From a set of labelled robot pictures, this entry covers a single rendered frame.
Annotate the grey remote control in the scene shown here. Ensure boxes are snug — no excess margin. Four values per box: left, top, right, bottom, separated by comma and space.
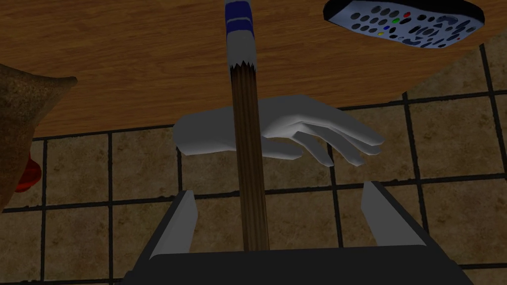
322, 0, 486, 50

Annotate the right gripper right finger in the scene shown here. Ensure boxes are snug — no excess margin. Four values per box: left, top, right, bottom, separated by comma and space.
360, 181, 450, 260

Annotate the red round object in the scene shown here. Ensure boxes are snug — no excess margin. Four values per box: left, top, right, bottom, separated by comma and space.
15, 152, 43, 194

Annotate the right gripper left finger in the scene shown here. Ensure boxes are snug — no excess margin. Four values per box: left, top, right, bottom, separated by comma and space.
134, 190, 199, 271

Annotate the brown stick with blue-grey end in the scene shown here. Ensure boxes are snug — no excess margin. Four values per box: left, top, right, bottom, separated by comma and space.
224, 0, 271, 253

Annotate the brown rough sack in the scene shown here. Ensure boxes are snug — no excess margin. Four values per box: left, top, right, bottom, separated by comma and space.
0, 63, 78, 211

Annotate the brown wooden table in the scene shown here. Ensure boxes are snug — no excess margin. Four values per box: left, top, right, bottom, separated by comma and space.
0, 0, 507, 140

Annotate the white glove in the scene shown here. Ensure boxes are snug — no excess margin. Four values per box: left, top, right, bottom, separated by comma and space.
172, 94, 386, 168

